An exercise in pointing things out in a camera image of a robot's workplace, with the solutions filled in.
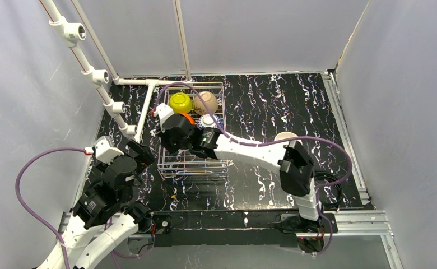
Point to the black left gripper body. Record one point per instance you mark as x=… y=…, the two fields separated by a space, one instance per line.
x=140 y=153

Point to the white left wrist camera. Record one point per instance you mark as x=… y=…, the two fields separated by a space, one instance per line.
x=105 y=151

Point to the white wire dish rack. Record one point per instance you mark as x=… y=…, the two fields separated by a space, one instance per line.
x=185 y=164

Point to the beige ceramic bowl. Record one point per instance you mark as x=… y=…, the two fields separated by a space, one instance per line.
x=207 y=103

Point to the yellow-green plastic bowl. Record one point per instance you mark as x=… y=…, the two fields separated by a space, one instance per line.
x=180 y=103

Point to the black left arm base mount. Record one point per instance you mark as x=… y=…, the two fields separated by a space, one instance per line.
x=148 y=235

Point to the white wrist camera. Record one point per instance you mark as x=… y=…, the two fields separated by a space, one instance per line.
x=105 y=151
x=162 y=112

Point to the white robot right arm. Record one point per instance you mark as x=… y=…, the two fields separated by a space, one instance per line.
x=288 y=160

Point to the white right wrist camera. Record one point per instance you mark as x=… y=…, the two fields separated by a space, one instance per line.
x=162 y=112

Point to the white pvc pipe frame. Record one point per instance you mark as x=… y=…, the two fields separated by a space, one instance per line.
x=71 y=34

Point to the white striped bottom bowl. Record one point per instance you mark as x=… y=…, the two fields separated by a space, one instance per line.
x=285 y=135

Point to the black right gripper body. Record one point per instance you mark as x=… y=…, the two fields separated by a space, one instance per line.
x=168 y=138

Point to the aluminium base frame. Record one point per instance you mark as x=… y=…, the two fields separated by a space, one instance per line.
x=237 y=210

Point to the blue white patterned bowl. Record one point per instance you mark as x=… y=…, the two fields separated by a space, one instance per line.
x=214 y=121

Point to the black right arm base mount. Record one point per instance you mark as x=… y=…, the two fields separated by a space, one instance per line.
x=310 y=234

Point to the black yellow screwdriver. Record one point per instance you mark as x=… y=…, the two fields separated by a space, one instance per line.
x=168 y=188

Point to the white ceramic bowl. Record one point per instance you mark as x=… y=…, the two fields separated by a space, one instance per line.
x=189 y=118

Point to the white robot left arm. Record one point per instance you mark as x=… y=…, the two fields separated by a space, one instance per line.
x=101 y=219

